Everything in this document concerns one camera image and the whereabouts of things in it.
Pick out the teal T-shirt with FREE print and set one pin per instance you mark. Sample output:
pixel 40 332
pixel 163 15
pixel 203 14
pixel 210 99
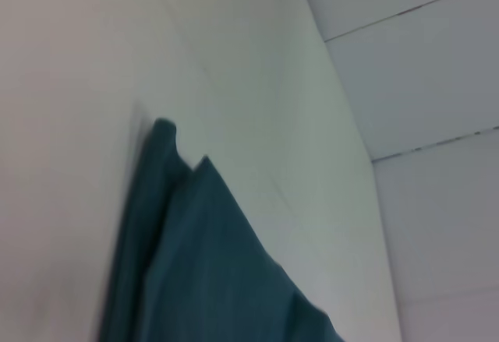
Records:
pixel 214 260

